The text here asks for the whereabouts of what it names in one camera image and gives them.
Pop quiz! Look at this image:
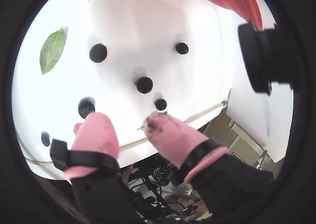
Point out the large green leaf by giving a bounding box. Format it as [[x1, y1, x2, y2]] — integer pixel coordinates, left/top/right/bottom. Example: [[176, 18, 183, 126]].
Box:
[[39, 27, 67, 75]]

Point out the dark blueberry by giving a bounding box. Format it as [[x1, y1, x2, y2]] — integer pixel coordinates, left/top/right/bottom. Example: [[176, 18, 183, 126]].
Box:
[[89, 43, 108, 63], [78, 98, 96, 118], [175, 42, 190, 55], [40, 131, 51, 147], [136, 76, 154, 94], [155, 98, 168, 111]]

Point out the black camera lens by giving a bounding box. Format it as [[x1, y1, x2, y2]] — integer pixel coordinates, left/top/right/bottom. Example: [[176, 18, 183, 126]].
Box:
[[237, 19, 297, 96]]

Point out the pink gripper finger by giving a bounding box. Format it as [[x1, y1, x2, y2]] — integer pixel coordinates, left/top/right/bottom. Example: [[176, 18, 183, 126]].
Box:
[[144, 111, 275, 224], [50, 112, 147, 224]]

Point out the white mat sheet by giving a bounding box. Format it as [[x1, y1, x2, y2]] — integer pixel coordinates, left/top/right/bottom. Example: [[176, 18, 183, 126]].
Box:
[[11, 0, 233, 180]]

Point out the beige cardboard box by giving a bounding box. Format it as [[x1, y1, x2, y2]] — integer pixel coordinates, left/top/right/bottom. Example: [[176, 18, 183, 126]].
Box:
[[204, 110, 272, 170]]

